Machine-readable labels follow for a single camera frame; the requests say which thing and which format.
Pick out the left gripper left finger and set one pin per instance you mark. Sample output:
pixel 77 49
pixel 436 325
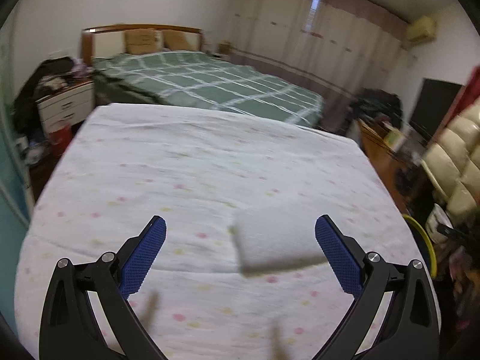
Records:
pixel 69 328

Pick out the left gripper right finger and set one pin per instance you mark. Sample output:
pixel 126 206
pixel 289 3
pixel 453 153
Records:
pixel 410 328

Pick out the yellow rimmed dark trash bin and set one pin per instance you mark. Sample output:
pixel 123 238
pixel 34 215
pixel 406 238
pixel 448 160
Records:
pixel 423 243

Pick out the white tissue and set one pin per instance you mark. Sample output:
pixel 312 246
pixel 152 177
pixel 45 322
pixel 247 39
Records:
pixel 277 238

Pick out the wooden desk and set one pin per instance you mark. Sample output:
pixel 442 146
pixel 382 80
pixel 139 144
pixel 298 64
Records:
pixel 384 163

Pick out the cream puffer jacket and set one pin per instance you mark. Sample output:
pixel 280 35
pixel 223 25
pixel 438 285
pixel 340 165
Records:
pixel 452 163

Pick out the white floral bed sheet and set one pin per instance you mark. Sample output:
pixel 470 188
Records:
pixel 197 169

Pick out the white nightstand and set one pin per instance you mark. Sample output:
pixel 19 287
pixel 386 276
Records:
pixel 71 105

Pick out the pile of dark clothes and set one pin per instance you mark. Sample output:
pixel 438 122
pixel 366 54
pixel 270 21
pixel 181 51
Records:
pixel 372 103

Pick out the dark television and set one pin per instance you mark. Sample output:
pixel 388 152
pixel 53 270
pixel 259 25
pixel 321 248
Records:
pixel 433 102

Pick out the red puffer jacket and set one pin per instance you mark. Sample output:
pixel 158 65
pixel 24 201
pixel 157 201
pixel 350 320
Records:
pixel 472 90

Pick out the clothes on nightstand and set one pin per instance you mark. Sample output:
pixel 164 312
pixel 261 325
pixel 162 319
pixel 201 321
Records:
pixel 50 77

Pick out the green patterned quilt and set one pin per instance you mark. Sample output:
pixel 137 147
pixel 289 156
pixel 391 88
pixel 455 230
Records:
pixel 195 79

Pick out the wooden headboard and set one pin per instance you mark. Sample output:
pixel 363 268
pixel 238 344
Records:
pixel 108 41

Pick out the striped curtain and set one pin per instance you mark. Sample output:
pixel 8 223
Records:
pixel 333 47

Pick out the air conditioner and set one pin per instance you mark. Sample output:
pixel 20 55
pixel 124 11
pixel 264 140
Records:
pixel 423 29

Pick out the brown pillow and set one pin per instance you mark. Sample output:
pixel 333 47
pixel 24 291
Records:
pixel 140 41
pixel 178 40

